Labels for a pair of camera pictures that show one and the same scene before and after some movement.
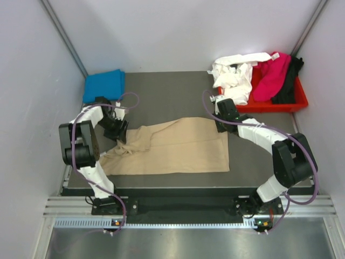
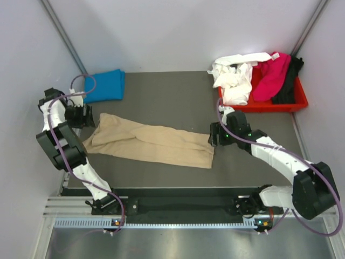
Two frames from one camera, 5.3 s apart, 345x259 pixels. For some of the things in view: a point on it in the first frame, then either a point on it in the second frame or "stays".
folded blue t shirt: x=110 y=84 stays
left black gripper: x=118 y=134 to x=84 y=121
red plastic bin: x=253 y=106 stays
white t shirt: x=233 y=74 stays
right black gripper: x=220 y=129 to x=217 y=128
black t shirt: x=286 y=94 stays
